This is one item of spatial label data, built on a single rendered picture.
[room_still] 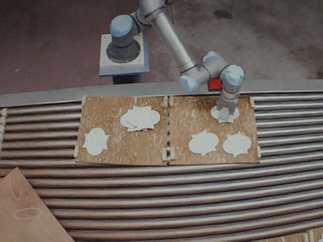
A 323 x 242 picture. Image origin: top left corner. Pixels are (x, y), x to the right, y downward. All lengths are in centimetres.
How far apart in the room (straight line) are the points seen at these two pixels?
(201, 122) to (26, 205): 88
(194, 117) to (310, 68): 191
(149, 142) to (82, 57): 173
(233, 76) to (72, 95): 82
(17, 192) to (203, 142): 86
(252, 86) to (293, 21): 204
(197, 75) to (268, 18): 235
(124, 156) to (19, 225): 58
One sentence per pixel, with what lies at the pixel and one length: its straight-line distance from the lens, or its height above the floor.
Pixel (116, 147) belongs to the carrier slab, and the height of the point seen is 94.
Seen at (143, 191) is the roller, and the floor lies 92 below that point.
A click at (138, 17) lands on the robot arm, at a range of 183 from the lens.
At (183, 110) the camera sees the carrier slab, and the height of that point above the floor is 94.
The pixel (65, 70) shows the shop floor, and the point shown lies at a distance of 318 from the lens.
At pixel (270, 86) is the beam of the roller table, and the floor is 91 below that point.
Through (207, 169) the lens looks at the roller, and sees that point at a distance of 161.
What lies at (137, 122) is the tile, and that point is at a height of 97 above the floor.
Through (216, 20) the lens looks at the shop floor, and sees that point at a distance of 352.
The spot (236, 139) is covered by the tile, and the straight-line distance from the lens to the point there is 166.
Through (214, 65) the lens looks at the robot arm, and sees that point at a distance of 150.
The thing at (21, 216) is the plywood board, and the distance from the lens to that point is 150.
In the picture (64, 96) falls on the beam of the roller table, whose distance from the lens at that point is 185.
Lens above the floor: 239
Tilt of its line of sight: 59 degrees down
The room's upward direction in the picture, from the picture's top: straight up
